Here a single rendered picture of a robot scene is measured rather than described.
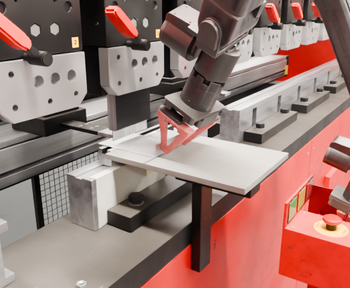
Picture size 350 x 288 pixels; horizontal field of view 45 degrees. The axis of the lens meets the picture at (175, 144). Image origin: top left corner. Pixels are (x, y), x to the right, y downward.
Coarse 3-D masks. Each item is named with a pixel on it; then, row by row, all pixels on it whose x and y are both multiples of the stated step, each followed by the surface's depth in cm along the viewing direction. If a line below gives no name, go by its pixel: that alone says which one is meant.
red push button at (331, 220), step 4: (324, 216) 92; (328, 216) 92; (332, 216) 92; (336, 216) 92; (324, 220) 91; (328, 220) 91; (332, 220) 90; (336, 220) 90; (340, 220) 91; (328, 224) 91; (332, 224) 90; (336, 224) 90; (328, 228) 92; (332, 228) 91
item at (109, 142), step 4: (128, 136) 82; (132, 136) 82; (108, 140) 80; (112, 140) 80; (116, 140) 80; (120, 140) 80; (100, 144) 78; (104, 144) 78; (108, 144) 78; (112, 144) 78
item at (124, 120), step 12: (108, 96) 75; (120, 96) 75; (132, 96) 78; (144, 96) 81; (108, 108) 76; (120, 108) 76; (132, 108) 79; (144, 108) 82; (108, 120) 77; (120, 120) 77; (132, 120) 80; (144, 120) 83; (120, 132) 79; (132, 132) 82
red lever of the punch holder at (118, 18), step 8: (112, 8) 61; (120, 8) 62; (112, 16) 61; (120, 16) 61; (120, 24) 62; (128, 24) 63; (120, 32) 65; (128, 32) 64; (136, 32) 65; (136, 40) 66; (144, 40) 67; (136, 48) 68; (144, 48) 67
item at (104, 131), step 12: (72, 108) 93; (84, 108) 95; (36, 120) 87; (48, 120) 87; (60, 120) 90; (72, 120) 92; (84, 120) 96; (36, 132) 88; (48, 132) 88; (60, 132) 90; (84, 132) 87; (96, 132) 85; (108, 132) 84
